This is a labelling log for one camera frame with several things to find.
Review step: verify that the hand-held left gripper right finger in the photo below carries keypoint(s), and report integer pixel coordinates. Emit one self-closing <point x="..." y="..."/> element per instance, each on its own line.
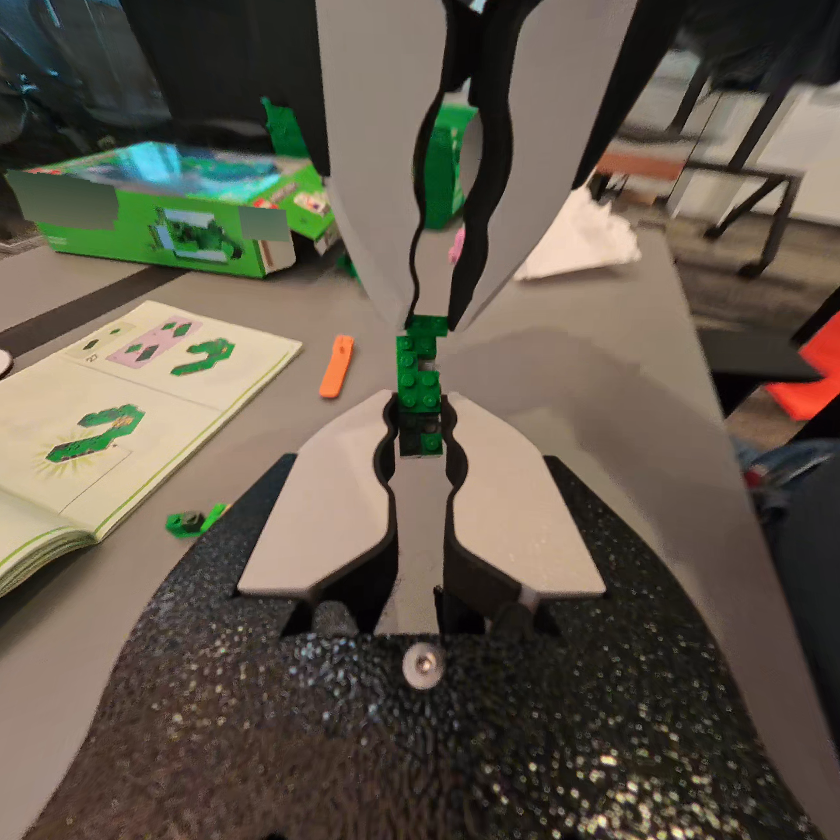
<point x="518" y="518"/>

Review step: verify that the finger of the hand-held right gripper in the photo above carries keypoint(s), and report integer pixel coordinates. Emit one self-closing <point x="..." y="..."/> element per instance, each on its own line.
<point x="558" y="98"/>
<point x="374" y="131"/>

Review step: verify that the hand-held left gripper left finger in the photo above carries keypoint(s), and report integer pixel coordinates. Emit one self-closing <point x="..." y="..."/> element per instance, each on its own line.
<point x="315" y="518"/>

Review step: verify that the green toy brick assembly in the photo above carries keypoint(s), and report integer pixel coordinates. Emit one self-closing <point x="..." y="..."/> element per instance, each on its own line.
<point x="420" y="380"/>

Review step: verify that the grey desk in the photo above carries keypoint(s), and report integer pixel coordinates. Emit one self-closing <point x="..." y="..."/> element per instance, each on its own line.
<point x="590" y="426"/>

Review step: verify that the green cardboard piece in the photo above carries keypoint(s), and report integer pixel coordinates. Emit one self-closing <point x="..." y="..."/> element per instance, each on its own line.
<point x="443" y="164"/>

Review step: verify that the small green brick piece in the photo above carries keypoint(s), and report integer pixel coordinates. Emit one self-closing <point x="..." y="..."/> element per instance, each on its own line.
<point x="197" y="522"/>

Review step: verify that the pink small brick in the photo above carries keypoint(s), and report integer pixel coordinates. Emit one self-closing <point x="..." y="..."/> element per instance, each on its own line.
<point x="457" y="244"/>

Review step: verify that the white crumpled paper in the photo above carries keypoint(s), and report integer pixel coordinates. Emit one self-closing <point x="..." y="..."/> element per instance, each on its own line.
<point x="577" y="243"/>

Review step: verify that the orange brick separator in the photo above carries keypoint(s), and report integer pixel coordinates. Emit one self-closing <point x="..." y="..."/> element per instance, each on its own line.
<point x="337" y="367"/>

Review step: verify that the green toy box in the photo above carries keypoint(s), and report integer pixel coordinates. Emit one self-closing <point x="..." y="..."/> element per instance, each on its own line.
<point x="197" y="216"/>

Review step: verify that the open instruction booklet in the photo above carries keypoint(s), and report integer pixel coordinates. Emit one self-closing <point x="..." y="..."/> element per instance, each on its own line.
<point x="131" y="420"/>

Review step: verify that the person's leg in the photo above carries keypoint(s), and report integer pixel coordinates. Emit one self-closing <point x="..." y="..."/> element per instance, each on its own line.
<point x="807" y="558"/>

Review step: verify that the orange chair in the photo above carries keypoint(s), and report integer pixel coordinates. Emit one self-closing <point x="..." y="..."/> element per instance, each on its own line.
<point x="814" y="374"/>

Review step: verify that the white rounded pad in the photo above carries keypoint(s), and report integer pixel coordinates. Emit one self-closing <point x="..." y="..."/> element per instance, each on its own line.
<point x="4" y="364"/>

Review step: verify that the black table frame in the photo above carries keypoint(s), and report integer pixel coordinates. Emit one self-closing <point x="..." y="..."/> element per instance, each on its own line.
<point x="754" y="164"/>

